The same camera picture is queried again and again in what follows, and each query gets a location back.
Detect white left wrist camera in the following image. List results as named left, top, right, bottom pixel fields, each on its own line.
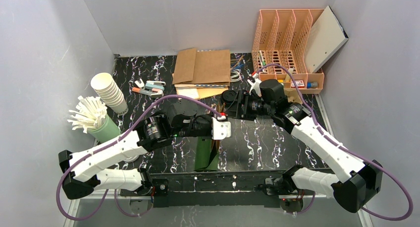
left=211, top=117, right=232, bottom=140

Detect white cup lid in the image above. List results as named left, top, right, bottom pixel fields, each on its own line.
left=124, top=155, right=139, bottom=163

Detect stack of white paper cups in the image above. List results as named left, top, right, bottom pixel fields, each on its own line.
left=90, top=72, right=128, bottom=115

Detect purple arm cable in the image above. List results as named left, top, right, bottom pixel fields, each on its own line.
left=256, top=63, right=414, bottom=222
left=56, top=95, right=227, bottom=222

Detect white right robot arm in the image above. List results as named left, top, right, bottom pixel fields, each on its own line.
left=221, top=79, right=382, bottom=213

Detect white board leaning on wall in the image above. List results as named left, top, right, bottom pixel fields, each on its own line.
left=304, top=6, right=349, bottom=73

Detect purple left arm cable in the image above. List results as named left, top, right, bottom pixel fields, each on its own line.
left=56, top=95, right=227, bottom=222

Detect brown pulp cup carrier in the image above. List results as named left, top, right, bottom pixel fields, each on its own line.
left=284, top=88, right=303, bottom=105

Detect stack of flat paper bags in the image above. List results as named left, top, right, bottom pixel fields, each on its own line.
left=172, top=48, right=231, bottom=99

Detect green cup of white straws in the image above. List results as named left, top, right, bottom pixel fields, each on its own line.
left=67, top=96, right=121, bottom=143

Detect grey blue small bottle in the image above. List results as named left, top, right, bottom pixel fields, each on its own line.
left=307, top=82, right=318, bottom=89

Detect teal and orange stapler tools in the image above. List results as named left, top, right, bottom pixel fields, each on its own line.
left=132, top=79, right=166, bottom=98

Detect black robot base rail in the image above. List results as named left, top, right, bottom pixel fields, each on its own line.
left=119, top=169, right=329, bottom=208

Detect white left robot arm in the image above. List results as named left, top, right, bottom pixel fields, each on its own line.
left=58, top=109, right=223, bottom=200

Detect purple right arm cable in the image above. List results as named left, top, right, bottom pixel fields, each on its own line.
left=256, top=63, right=414, bottom=222

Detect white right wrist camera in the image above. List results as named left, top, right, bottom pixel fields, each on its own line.
left=247, top=74, right=261, bottom=97

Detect red and white small box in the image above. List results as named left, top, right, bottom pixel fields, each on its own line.
left=291, top=80, right=305, bottom=88

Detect black coffee cup lid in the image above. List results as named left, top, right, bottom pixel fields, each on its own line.
left=220, top=90, right=237, bottom=104

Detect green kraft paper bag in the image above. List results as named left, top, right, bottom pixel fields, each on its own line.
left=194, top=115, right=221, bottom=172

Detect orange plastic file organizer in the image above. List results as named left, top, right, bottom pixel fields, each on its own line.
left=251, top=9, right=324, bottom=94

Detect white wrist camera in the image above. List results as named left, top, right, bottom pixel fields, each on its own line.
left=247, top=74, right=261, bottom=97
left=211, top=117, right=232, bottom=140

